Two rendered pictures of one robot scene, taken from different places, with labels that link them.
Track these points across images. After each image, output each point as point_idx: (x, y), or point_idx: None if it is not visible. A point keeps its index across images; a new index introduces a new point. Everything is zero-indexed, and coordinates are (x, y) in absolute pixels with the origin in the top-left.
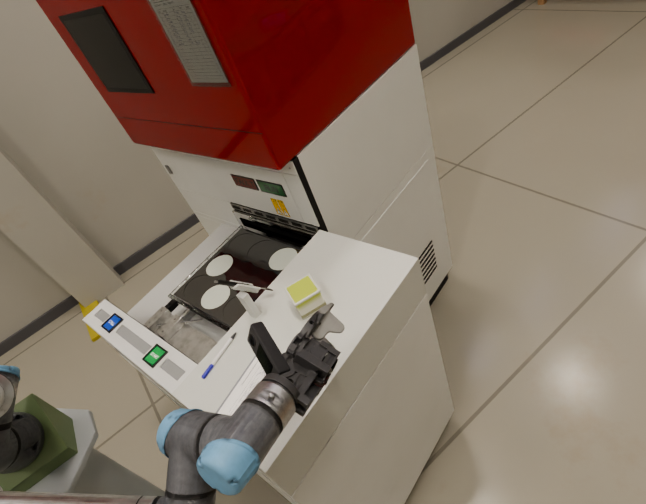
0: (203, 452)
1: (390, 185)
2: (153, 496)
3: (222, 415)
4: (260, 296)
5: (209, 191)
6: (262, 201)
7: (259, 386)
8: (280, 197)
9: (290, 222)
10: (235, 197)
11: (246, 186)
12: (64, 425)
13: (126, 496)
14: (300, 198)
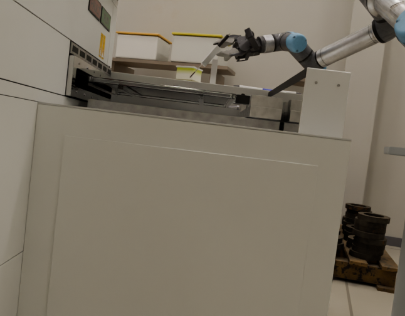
0: (293, 32)
1: None
2: (316, 52)
3: (281, 35)
4: (196, 81)
5: (56, 15)
6: (95, 37)
7: (265, 35)
8: (105, 32)
9: (103, 66)
10: (79, 31)
11: (94, 13)
12: None
13: (325, 47)
14: (113, 33)
